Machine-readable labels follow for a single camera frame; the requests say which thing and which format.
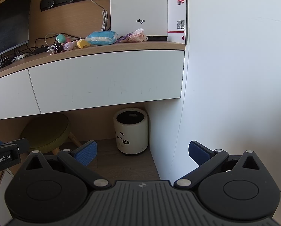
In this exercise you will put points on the green small figurine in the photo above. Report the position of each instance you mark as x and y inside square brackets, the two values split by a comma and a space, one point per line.
[60, 38]

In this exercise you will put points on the yellow duck figurine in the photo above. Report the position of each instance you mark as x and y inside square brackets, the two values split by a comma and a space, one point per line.
[82, 43]

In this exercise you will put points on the black small figurine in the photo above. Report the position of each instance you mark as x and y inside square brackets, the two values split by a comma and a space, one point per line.
[55, 48]

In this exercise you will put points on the yellow-green round stool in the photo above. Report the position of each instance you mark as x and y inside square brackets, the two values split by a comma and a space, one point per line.
[47, 132]

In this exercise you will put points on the purple small figurine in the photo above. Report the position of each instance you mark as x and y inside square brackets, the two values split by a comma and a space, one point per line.
[69, 45]

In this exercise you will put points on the white aigo computer case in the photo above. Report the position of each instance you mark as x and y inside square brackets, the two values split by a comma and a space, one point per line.
[127, 16]

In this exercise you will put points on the white panda trash bin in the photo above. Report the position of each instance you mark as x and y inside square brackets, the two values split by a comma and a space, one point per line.
[131, 130]

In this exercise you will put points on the blue tissue pack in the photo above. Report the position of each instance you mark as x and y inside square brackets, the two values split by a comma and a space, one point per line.
[102, 38]

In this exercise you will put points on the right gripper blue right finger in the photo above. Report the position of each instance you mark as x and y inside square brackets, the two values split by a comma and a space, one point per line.
[207, 160]

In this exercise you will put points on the black keyboard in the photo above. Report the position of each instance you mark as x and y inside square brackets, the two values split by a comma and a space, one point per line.
[6, 61]

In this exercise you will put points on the black computer monitor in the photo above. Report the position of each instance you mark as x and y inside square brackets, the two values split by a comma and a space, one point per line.
[14, 24]

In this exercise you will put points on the purple crystal bead ornament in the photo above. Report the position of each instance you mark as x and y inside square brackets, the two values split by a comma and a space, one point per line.
[124, 38]

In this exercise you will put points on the white red cardboard box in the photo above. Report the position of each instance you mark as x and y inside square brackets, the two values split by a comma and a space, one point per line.
[177, 21]

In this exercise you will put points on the left white drawer front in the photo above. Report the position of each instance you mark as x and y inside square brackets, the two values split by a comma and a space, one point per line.
[17, 98]

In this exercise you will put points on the white desk drawer front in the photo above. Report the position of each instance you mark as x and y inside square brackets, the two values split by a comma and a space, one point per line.
[108, 79]

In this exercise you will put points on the pink white bag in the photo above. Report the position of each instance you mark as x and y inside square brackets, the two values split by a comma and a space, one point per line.
[138, 36]

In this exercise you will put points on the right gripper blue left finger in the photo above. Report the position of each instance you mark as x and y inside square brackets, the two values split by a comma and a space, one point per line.
[77, 161]

